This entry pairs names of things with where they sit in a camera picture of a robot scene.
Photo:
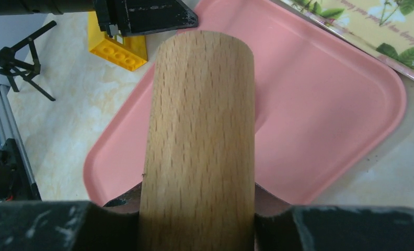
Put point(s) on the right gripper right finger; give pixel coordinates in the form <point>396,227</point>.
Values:
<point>282,226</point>

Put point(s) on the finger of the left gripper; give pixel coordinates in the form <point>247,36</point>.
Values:
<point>136,18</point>

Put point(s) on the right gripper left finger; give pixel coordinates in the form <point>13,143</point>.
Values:
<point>71,225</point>

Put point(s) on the wooden rolling pin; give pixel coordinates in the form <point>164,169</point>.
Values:
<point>198,189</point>

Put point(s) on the pink plastic tray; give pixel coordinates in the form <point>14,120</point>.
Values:
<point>321,104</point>

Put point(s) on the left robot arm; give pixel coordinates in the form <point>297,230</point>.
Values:
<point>56,7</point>

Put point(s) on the yellow multicolour toy block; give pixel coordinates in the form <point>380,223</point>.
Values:
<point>129,53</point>

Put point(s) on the small black tripod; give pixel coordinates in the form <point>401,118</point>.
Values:
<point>11,67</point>

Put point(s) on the floral yellow tray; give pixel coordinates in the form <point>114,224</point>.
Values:
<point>382,29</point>

